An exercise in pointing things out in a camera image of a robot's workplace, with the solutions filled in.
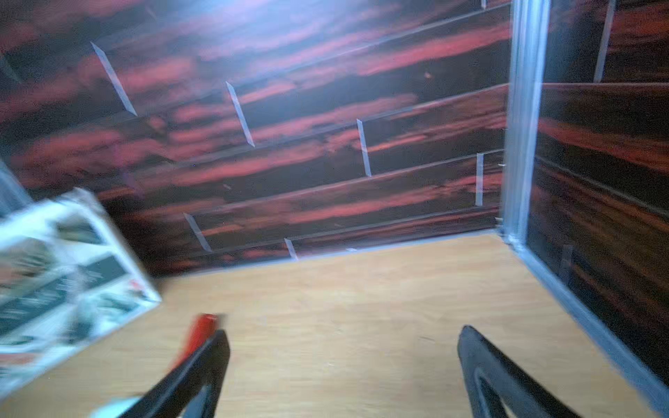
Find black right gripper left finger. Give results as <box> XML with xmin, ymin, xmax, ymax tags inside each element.
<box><xmin>121</xmin><ymin>329</ymin><xmax>231</xmax><ymax>418</ymax></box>

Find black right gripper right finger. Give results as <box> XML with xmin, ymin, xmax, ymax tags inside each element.
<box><xmin>457</xmin><ymin>325</ymin><xmax>578</xmax><ymax>417</ymax></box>

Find white printed tote bag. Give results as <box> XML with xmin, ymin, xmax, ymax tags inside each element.
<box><xmin>1</xmin><ymin>188</ymin><xmax>161</xmax><ymax>398</ymax></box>

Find red flashlight near bag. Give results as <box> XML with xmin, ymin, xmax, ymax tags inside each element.
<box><xmin>174</xmin><ymin>313</ymin><xmax>220</xmax><ymax>367</ymax></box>

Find aluminium corner post right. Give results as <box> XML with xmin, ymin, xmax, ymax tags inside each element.
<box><xmin>500</xmin><ymin>0</ymin><xmax>552</xmax><ymax>248</ymax></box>

